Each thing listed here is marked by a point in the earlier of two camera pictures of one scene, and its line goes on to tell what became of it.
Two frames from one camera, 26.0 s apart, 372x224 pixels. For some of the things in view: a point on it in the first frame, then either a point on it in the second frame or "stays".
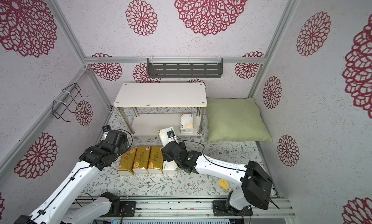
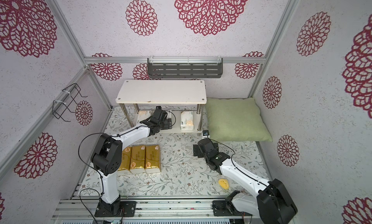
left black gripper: (126, 146) → (167, 125)
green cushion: (235, 120) stays
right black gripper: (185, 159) → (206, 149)
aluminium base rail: (197, 207) stays
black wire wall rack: (69, 94) stays
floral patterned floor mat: (104, 179) stays
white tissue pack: (170, 168) → (143, 115)
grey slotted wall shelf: (185, 67) stays
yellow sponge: (224, 184) stays
